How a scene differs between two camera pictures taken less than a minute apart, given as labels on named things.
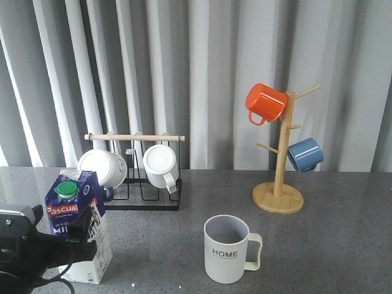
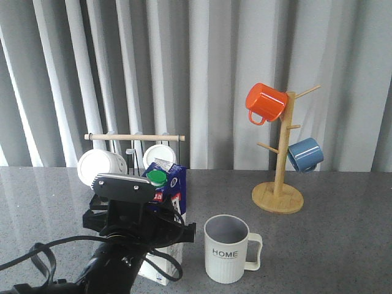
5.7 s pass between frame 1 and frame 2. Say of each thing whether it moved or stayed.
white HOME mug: stayed
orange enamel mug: stayed
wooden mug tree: stayed
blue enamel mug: stayed
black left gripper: moved
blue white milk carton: moved
